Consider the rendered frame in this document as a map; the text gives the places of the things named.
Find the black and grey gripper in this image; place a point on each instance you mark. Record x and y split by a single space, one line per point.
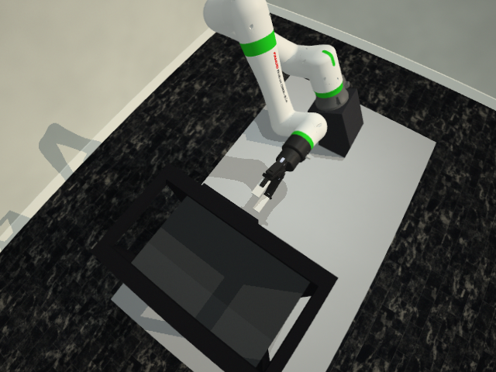
287 160

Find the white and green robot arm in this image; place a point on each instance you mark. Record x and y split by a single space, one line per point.
268 55

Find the black server rack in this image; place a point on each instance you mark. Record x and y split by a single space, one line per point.
242 293

